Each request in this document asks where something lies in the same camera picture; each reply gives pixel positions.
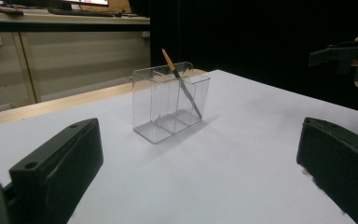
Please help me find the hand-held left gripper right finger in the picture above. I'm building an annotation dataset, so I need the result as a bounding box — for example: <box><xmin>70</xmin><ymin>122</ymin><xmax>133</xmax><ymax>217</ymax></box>
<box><xmin>296</xmin><ymin>117</ymin><xmax>358</xmax><ymax>224</ymax></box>

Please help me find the black curtain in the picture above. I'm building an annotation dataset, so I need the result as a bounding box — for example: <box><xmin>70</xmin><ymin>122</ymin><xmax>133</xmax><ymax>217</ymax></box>
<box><xmin>148</xmin><ymin>0</ymin><xmax>358</xmax><ymax>117</ymax></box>

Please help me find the computer monitor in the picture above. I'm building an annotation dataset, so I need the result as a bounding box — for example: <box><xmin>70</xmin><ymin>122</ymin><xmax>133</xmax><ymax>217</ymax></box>
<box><xmin>60</xmin><ymin>0</ymin><xmax>110</xmax><ymax>10</ymax></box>

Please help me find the black keyboard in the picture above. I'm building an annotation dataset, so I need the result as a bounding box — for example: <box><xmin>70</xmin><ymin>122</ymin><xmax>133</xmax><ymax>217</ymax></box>
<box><xmin>47</xmin><ymin>7</ymin><xmax>117</xmax><ymax>19</ymax></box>

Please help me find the black pencil with orange end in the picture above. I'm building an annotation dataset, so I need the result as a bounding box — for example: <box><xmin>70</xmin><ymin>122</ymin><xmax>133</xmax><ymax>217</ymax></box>
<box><xmin>160</xmin><ymin>48</ymin><xmax>204</xmax><ymax>121</ymax></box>

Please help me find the dark brown tool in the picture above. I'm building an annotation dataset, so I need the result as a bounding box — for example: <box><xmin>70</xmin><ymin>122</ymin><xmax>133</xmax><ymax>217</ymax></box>
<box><xmin>0</xmin><ymin>2</ymin><xmax>24</xmax><ymax>16</ymax></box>

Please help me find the white table cover sheet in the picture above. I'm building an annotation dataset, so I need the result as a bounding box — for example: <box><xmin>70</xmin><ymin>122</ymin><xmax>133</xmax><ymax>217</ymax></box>
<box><xmin>0</xmin><ymin>68</ymin><xmax>358</xmax><ymax>224</ymax></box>

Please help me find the clear plastic organizer box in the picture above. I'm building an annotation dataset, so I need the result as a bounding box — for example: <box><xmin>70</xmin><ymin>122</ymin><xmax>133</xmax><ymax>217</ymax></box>
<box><xmin>131</xmin><ymin>61</ymin><xmax>212</xmax><ymax>146</ymax></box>

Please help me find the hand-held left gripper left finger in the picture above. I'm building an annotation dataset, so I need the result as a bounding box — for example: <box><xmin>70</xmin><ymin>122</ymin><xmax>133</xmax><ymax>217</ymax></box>
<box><xmin>3</xmin><ymin>117</ymin><xmax>104</xmax><ymax>224</ymax></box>

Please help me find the beige workbench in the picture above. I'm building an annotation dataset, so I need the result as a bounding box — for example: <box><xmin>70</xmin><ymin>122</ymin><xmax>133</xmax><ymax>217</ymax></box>
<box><xmin>0</xmin><ymin>8</ymin><xmax>151</xmax><ymax>26</ymax></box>

